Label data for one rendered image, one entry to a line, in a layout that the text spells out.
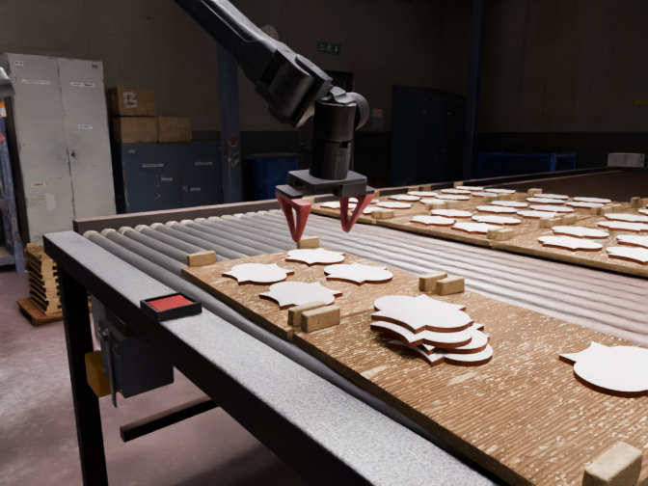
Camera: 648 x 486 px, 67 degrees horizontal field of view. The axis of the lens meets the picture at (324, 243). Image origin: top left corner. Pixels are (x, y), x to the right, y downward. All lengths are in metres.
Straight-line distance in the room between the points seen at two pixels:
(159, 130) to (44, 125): 1.14
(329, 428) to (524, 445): 0.18
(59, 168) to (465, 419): 4.97
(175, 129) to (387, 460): 5.41
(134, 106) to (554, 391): 5.29
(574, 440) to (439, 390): 0.13
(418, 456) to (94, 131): 5.05
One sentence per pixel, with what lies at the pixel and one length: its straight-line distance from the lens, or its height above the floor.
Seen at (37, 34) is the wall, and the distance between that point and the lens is 5.89.
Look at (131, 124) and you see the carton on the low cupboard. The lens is 5.62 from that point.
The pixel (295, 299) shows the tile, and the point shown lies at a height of 0.94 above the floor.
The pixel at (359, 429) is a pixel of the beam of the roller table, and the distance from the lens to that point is 0.52.
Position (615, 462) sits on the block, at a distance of 0.45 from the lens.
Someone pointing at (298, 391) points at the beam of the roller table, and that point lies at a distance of 0.58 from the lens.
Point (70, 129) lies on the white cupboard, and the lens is 5.29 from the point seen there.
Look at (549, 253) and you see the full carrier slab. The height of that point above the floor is 0.93.
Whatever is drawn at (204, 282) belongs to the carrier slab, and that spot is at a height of 0.94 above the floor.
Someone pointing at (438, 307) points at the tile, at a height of 0.97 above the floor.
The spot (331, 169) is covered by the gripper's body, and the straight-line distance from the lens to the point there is 0.69.
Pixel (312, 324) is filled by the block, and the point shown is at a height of 0.95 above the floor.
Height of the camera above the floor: 1.20
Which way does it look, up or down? 13 degrees down
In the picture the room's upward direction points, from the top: straight up
